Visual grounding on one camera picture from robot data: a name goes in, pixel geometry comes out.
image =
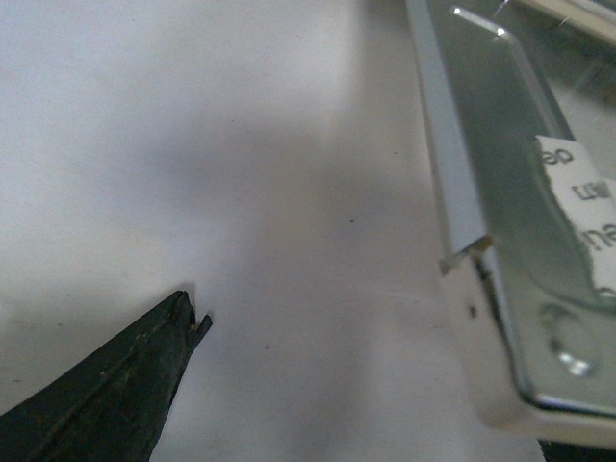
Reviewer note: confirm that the white torn label sticker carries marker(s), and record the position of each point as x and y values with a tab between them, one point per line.
587	201

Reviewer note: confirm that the silver oven door handle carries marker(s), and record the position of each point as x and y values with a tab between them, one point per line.
461	218

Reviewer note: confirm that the left gripper black finger camera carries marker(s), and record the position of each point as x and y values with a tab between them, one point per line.
113	405

